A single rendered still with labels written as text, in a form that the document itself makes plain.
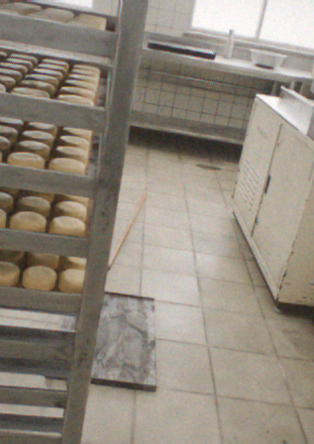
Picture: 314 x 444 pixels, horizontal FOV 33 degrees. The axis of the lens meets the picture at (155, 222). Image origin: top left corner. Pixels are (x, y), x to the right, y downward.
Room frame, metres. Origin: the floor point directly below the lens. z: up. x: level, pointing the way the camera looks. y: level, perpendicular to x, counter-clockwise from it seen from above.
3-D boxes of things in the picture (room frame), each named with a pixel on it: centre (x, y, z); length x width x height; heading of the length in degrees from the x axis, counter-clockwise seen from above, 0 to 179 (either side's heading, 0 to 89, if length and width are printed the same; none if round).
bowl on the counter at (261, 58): (5.14, -0.73, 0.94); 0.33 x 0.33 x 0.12
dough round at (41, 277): (0.70, 0.16, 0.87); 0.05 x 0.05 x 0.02
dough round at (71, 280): (0.71, 0.11, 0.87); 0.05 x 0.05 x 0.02
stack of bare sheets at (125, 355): (1.81, 0.11, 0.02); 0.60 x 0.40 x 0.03; 5
